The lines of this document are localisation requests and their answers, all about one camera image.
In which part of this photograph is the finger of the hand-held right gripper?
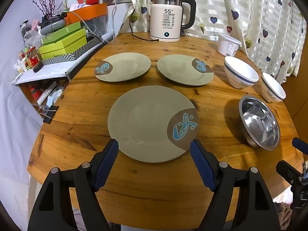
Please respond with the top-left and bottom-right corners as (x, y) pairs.
(292, 137), (308, 156)
(276, 160), (308, 210)

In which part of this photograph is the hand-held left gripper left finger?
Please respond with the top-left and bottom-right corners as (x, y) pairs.
(27, 138), (119, 231)

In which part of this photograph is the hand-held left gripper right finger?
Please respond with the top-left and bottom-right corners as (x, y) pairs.
(190, 138), (281, 231)

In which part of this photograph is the stainless steel bowl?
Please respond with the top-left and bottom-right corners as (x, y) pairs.
(239, 95), (281, 151)

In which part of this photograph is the grey-green plate fish print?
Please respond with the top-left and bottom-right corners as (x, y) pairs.
(95, 52), (151, 82)
(107, 86), (200, 163)
(157, 54), (214, 86)

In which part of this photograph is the white bowl blue stripe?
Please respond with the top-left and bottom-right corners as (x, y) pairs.
(224, 56), (259, 83)
(261, 72), (287, 103)
(226, 73), (259, 89)

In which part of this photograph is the black binder clip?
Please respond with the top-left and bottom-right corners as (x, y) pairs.
(37, 105), (59, 124)

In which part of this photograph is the small red figurine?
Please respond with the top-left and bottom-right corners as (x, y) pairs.
(29, 84), (42, 101)

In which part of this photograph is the white marble board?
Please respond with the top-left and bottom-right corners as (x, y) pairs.
(11, 58), (80, 85)

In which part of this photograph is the black white zigzag box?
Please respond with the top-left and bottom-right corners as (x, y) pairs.
(42, 35), (101, 65)

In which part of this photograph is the white plastic tub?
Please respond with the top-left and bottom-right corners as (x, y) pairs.
(217, 32), (242, 56)

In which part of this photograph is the lime green box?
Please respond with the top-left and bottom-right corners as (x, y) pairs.
(38, 29), (87, 56)

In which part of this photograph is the red figurine jar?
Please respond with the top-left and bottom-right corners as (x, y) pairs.
(25, 47), (42, 73)

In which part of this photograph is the dark green box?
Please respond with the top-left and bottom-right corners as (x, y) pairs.
(41, 21), (82, 45)

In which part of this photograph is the clear plastic box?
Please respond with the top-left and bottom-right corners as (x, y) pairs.
(82, 14), (107, 38)

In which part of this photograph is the grey oval device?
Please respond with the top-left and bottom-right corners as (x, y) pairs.
(40, 19), (66, 35)

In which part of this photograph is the cream electric kettle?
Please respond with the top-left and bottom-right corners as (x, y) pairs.
(148, 0), (196, 41)

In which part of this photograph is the heart-print curtain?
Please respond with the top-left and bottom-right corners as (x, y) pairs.
(125, 0), (308, 77)

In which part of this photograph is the glass jar dark lid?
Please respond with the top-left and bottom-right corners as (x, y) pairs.
(20, 20), (32, 41)

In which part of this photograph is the black kettle power cable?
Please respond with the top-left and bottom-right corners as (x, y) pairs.
(129, 17), (160, 41)

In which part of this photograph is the white cable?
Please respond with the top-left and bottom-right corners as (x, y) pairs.
(64, 11), (97, 34)

